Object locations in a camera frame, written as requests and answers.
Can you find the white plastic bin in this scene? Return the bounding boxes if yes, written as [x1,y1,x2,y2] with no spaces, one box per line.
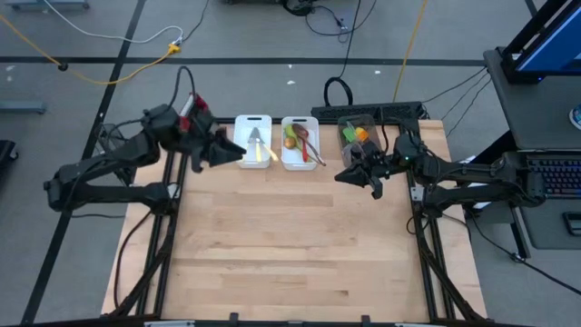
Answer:
[281,116,321,173]
[232,114,273,170]

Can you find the black backlit keyboard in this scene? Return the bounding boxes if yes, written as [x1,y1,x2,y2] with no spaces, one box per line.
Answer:
[528,156,581,200]

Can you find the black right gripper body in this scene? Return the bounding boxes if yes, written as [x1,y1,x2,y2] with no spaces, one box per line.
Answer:
[358,139,412,201]

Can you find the computer monitor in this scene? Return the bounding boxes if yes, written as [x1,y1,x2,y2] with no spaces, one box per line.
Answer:
[501,0,581,85]

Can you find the white cable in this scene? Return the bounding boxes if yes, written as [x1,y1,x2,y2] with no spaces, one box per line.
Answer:
[43,0,185,46]

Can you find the grey computer desk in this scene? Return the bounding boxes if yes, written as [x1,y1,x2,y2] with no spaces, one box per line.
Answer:
[482,47,581,251]

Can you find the smoky transparent plastic bin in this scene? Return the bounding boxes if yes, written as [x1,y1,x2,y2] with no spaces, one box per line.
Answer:
[337,113,383,170]

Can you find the long black floor cable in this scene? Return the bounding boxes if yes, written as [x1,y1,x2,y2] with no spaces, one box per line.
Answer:
[467,213,581,296]

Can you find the black caster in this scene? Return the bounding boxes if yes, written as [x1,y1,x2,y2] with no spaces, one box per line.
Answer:
[0,139,19,164]

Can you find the black coiled cable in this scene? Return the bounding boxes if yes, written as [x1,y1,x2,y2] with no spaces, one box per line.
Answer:
[322,0,363,108]

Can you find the brown wooden spoon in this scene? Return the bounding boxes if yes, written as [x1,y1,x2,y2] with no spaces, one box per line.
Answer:
[290,122,328,168]

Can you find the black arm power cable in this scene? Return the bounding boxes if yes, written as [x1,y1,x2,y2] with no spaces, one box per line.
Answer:
[113,211,155,310]

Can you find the black cable bundle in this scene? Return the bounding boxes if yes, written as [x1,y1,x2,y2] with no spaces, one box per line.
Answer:
[281,0,350,45]

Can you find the white box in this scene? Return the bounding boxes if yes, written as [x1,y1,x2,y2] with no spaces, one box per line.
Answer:
[453,155,495,211]

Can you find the grey table foot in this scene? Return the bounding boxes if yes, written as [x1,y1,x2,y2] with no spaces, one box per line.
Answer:
[0,102,47,115]
[5,0,91,11]

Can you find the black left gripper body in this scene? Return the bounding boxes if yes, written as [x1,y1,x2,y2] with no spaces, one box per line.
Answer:
[180,107,228,174]

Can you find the green silicone spoon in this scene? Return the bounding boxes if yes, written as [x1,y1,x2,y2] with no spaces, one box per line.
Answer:
[283,124,303,152]

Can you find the green silicone spatula clear handle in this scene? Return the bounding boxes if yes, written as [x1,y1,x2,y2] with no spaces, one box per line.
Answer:
[341,120,359,144]

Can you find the yellow extension cable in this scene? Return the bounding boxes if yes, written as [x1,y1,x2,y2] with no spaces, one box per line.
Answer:
[0,15,182,86]
[392,0,428,104]

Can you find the small black desk gadget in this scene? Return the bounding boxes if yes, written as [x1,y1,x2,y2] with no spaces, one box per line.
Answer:
[562,212,581,236]

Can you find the red and steel box grater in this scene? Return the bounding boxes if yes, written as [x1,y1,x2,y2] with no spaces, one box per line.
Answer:
[178,92,211,134]

